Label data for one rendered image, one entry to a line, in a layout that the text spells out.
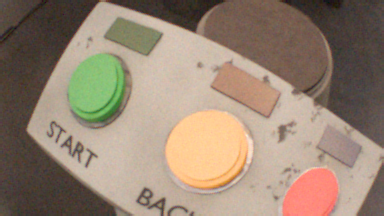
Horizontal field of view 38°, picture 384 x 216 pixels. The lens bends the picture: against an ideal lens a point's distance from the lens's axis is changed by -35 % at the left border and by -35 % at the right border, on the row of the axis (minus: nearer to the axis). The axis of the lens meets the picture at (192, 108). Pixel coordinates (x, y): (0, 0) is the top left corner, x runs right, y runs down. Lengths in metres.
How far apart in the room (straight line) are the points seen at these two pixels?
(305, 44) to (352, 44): 0.76
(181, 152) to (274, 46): 0.19
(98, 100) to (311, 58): 0.20
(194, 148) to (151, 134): 0.03
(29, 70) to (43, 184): 0.27
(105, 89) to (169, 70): 0.04
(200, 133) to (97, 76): 0.07
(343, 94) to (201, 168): 0.85
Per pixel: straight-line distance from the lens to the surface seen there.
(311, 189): 0.39
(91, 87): 0.43
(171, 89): 0.43
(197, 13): 1.27
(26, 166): 1.14
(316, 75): 0.56
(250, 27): 0.58
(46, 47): 1.31
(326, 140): 0.40
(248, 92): 0.42
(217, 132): 0.40
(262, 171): 0.40
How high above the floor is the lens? 0.94
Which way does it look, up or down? 53 degrees down
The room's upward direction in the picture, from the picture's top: straight up
